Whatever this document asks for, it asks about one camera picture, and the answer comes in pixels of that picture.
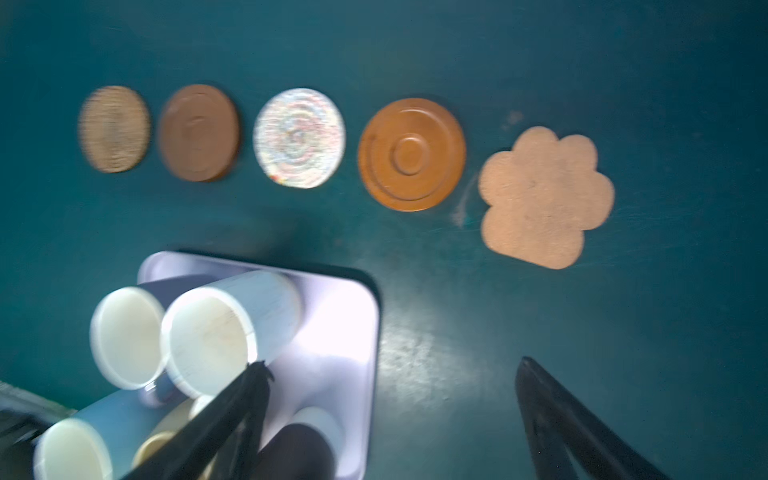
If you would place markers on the cream mug white handle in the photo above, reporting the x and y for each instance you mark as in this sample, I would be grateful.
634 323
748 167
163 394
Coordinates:
210 334

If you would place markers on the white multicolour woven coaster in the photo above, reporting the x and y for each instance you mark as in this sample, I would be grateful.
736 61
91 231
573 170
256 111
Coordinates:
299 138

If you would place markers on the brown wooden round coaster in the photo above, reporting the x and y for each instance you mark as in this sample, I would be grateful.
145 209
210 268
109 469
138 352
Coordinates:
411 155
199 133

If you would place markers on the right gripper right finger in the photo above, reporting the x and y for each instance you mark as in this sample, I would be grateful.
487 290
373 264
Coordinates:
560 428

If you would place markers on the woven rattan round coaster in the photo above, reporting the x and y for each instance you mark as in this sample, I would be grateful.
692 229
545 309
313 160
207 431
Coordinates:
114 127

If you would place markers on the cork paw shaped coaster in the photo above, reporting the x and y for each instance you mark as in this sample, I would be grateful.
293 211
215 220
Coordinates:
543 195

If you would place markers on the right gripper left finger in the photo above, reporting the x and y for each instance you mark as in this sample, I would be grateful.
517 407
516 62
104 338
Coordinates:
225 433

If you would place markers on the lilac plastic tray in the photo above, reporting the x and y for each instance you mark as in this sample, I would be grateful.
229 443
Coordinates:
330 364

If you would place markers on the black mug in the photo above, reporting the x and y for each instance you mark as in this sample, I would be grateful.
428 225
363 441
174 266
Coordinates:
308 447

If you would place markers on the cream mug blue handle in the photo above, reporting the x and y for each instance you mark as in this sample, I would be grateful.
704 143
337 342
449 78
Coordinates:
100 440

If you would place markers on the yellow mug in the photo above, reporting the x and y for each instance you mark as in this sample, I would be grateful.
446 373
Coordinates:
169 426

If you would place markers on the cream mug lilac handle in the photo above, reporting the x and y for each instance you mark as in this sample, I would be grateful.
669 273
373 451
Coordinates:
125 332

